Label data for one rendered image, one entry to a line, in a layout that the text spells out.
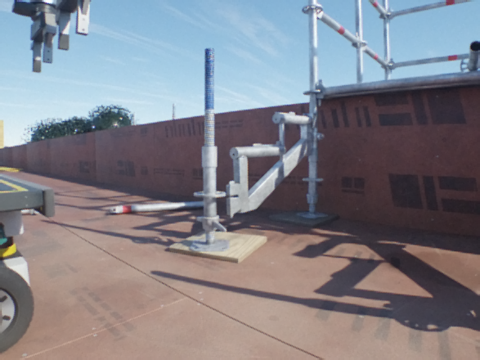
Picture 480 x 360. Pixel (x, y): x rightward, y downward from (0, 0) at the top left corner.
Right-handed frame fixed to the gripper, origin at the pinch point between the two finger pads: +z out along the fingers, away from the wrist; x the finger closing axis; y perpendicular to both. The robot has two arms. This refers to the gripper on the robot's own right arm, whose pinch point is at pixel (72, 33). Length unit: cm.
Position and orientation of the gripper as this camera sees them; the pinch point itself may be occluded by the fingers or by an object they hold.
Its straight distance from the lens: 86.9
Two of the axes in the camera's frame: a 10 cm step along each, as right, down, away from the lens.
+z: 0.0, 10.0, 0.9
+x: 7.5, 0.6, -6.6
